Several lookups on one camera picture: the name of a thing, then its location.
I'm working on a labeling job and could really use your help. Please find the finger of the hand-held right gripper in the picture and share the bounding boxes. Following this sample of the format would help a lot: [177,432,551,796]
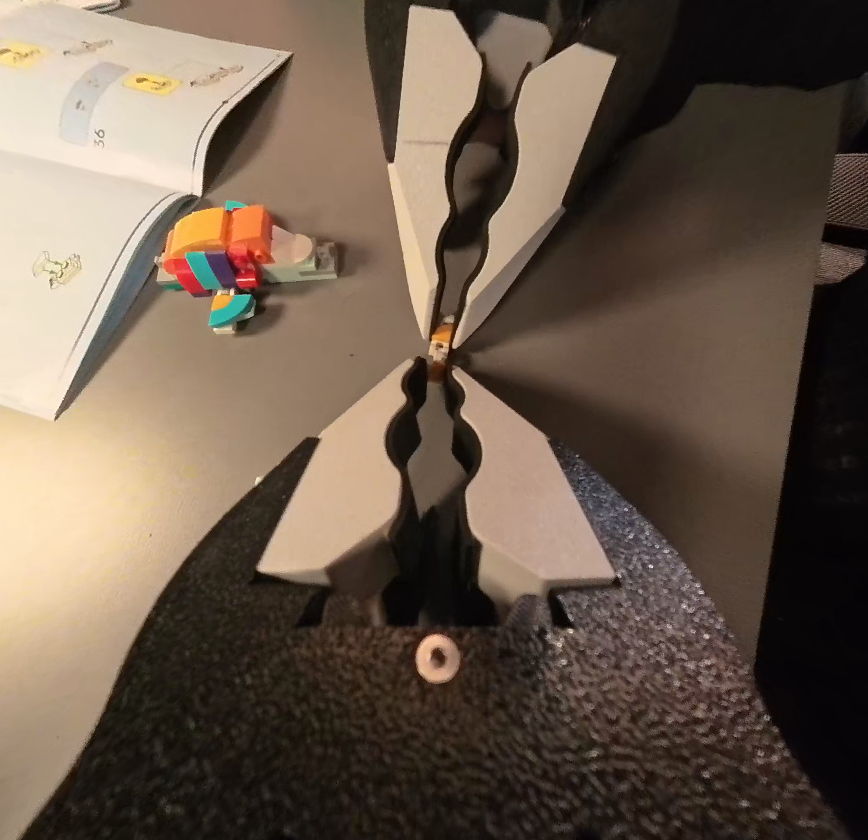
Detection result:
[388,5,488,342]
[452,42,619,347]

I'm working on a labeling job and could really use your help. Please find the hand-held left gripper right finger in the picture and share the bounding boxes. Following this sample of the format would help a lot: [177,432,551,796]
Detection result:
[449,365,621,625]

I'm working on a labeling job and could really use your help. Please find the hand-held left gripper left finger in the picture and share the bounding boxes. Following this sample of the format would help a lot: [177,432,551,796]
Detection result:
[256,357,418,625]

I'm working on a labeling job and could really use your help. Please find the colourful lego model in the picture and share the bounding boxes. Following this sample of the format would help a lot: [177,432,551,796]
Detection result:
[155,199,343,338]

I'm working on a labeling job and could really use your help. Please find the open instruction booklet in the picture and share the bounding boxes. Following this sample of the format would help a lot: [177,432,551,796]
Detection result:
[0,2,294,422]

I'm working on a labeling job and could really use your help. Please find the grey webbing strap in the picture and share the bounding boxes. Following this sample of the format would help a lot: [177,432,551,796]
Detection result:
[829,151,868,229]
[817,240,868,286]

